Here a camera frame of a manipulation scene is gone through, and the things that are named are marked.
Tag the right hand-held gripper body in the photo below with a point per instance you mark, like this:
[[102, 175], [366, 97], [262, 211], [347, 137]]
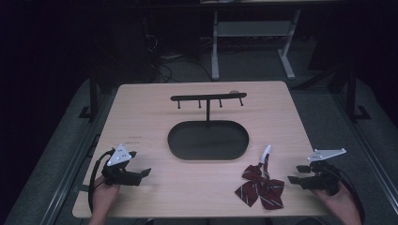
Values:
[[324, 179]]

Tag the person's right hand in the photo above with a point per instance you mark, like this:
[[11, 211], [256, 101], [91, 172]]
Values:
[[342, 203]]

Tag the black metal stand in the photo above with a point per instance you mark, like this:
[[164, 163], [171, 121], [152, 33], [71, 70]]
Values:
[[93, 93], [352, 97]]

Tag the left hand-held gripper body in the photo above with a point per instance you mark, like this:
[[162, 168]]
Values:
[[119, 156]]

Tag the person's left hand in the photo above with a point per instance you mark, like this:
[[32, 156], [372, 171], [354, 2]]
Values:
[[104, 197]]

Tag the small round brown disc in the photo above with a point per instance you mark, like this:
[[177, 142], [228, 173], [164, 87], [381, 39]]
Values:
[[234, 92]]

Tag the black hook rack with tray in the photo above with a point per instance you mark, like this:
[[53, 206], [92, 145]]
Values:
[[208, 140]]

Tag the dark red striped bow tie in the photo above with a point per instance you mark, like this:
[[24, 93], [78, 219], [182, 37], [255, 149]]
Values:
[[261, 187]]

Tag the white metal table frame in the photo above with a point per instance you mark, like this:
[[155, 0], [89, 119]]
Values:
[[250, 29]]

